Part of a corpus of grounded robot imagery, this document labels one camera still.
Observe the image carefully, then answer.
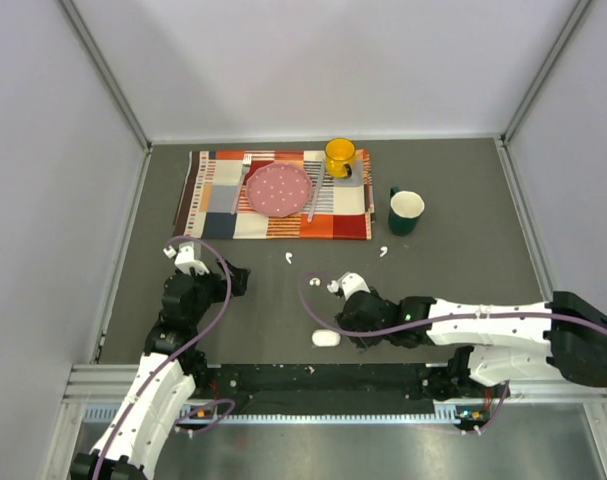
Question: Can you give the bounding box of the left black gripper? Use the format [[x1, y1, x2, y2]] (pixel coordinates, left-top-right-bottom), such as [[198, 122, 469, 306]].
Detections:
[[187, 257, 249, 325]]

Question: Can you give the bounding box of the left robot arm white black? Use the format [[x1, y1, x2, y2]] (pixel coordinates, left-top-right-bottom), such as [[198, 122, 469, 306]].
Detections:
[[69, 261, 250, 479]]

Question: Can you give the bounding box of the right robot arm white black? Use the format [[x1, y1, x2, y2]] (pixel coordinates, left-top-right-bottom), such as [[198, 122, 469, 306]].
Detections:
[[328, 280, 607, 401]]

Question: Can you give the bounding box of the white oval charging case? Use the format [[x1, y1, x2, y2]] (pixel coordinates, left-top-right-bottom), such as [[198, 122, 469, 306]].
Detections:
[[311, 329, 341, 348]]

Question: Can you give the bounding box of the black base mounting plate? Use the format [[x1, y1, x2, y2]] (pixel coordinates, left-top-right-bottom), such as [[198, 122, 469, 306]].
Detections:
[[194, 363, 461, 415]]

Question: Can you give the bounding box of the dark green white mug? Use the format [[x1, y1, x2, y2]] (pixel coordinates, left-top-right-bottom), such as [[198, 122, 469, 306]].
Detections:
[[387, 187, 425, 236]]

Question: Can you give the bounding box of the pink dotted plate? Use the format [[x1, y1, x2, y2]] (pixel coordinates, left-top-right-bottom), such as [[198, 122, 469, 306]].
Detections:
[[246, 163, 312, 218]]

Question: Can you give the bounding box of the grey fork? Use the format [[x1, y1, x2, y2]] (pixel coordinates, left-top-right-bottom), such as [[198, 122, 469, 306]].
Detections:
[[231, 153, 252, 214]]

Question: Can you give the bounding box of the grey knife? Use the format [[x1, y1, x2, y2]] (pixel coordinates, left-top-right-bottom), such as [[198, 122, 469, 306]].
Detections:
[[307, 162, 325, 223]]

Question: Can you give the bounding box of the yellow glass mug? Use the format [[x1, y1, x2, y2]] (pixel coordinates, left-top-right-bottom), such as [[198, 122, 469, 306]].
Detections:
[[324, 138, 356, 179]]

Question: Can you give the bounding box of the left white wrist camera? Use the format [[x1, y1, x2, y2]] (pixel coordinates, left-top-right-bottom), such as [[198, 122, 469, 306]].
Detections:
[[163, 241, 209, 276]]

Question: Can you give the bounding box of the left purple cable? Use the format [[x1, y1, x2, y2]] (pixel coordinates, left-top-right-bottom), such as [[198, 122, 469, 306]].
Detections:
[[90, 235, 237, 480]]

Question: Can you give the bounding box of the white slotted cable duct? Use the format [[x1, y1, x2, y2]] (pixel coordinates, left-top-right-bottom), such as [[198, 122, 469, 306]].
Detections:
[[82, 403, 461, 426]]

